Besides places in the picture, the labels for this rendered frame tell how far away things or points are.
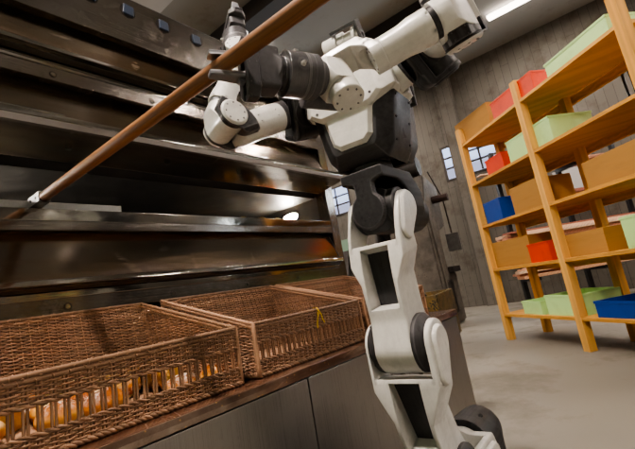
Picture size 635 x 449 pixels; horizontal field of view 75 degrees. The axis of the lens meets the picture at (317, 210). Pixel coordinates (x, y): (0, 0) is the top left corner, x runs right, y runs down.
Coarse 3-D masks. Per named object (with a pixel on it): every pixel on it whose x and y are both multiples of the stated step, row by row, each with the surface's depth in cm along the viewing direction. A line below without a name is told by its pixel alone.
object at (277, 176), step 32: (0, 128) 116; (32, 128) 120; (64, 128) 125; (64, 160) 140; (128, 160) 152; (160, 160) 158; (192, 160) 166; (224, 160) 174; (256, 160) 187; (320, 192) 249
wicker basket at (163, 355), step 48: (0, 336) 109; (48, 336) 117; (96, 336) 126; (144, 336) 137; (192, 336) 102; (0, 384) 71; (48, 384) 76; (96, 384) 83; (144, 384) 90; (192, 384) 99; (240, 384) 109; (48, 432) 75; (96, 432) 81
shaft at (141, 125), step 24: (312, 0) 60; (264, 24) 65; (288, 24) 63; (240, 48) 68; (168, 96) 81; (192, 96) 79; (144, 120) 87; (120, 144) 94; (72, 168) 109; (48, 192) 119
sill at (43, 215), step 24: (0, 216) 119; (24, 216) 124; (48, 216) 129; (72, 216) 134; (96, 216) 140; (120, 216) 147; (144, 216) 154; (168, 216) 162; (192, 216) 170; (216, 216) 180
